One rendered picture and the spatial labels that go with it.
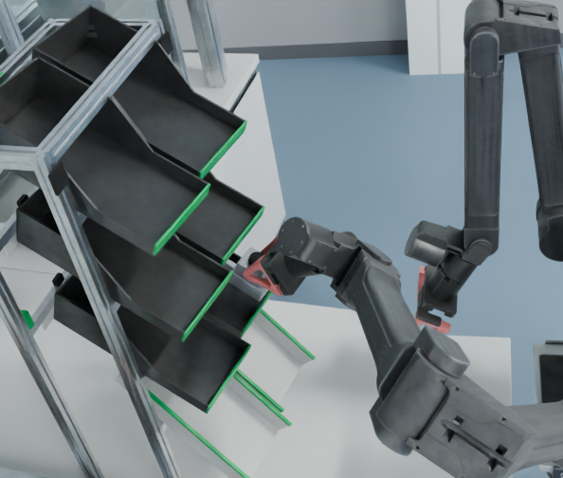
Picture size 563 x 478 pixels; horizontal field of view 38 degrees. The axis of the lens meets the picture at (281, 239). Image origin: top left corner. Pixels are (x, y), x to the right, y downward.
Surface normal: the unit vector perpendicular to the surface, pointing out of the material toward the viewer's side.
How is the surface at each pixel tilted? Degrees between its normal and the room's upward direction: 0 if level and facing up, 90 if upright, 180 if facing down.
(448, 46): 90
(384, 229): 0
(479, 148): 90
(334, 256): 89
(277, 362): 45
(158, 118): 25
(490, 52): 90
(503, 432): 53
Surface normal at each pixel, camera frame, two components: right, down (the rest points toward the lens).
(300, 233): -0.69, -0.24
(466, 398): -0.28, 0.07
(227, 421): 0.51, -0.39
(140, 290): 0.24, -0.60
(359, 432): -0.15, -0.75
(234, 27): -0.18, 0.66
